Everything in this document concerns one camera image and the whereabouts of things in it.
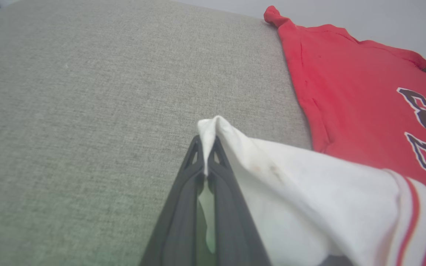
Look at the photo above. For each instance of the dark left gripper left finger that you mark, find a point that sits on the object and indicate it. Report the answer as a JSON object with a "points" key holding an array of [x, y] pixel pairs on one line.
{"points": [[178, 221]]}

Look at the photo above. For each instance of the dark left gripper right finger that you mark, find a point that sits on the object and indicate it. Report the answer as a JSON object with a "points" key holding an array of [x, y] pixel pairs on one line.
{"points": [[231, 221]]}

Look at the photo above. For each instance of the red and white jersey garment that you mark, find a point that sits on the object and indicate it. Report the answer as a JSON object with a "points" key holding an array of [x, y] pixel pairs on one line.
{"points": [[346, 92]]}

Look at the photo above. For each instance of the grey fabric sofa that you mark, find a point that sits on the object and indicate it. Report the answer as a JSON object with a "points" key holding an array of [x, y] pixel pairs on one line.
{"points": [[68, 129]]}

